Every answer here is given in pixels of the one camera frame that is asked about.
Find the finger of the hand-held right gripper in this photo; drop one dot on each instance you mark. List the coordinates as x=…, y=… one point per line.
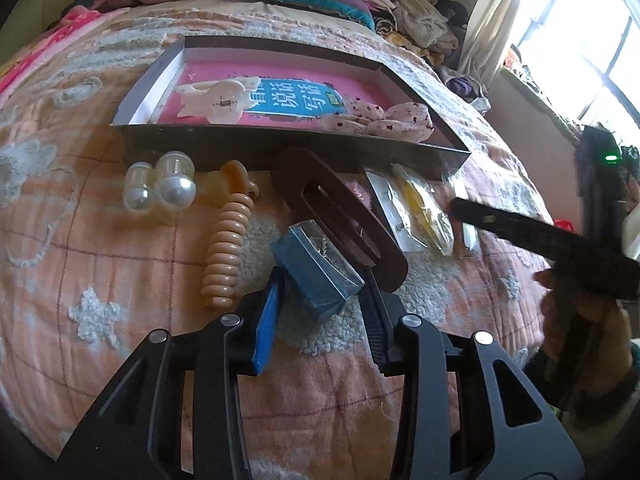
x=540, y=240

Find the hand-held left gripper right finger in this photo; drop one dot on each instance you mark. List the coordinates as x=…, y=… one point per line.
x=379, y=330

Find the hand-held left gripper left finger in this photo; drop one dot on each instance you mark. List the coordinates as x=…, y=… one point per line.
x=265, y=325

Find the small blue box clear case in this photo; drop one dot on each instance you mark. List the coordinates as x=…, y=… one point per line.
x=315, y=270

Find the grey cardboard box pink inside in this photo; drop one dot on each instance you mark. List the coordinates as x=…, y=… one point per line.
x=310, y=152

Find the person's right forearm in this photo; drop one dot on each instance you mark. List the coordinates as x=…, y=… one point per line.
x=600, y=395

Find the clear plastic jewelry packet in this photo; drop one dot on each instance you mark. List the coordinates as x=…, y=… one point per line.
x=467, y=240

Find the white card jewelry packet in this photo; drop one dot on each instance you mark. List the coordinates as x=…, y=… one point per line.
x=392, y=210

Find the person's right hand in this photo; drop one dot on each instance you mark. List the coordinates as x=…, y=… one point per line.
x=600, y=325

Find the small red object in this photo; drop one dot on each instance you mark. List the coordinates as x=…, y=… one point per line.
x=562, y=223

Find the beige ribbed hair clip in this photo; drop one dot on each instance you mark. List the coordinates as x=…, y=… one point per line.
x=227, y=245

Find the brown oval hair claw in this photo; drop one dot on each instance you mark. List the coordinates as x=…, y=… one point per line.
x=295, y=170

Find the window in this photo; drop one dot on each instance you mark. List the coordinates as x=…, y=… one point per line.
x=585, y=25

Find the purple cloth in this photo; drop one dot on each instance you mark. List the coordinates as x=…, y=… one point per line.
x=462, y=87

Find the small pearl hair bobble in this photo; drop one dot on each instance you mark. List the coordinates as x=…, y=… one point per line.
x=137, y=190

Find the cream curtain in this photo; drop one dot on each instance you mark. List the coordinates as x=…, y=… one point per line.
x=492, y=15

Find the blue printed card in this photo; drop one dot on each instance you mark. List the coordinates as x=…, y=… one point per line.
x=295, y=100

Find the pile of clothes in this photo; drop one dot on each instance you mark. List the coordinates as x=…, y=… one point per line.
x=420, y=20

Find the purple teal striped pillow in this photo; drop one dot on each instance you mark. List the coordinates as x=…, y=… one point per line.
x=310, y=0

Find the pink cartoon blanket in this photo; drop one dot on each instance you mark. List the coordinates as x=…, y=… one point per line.
x=45, y=45

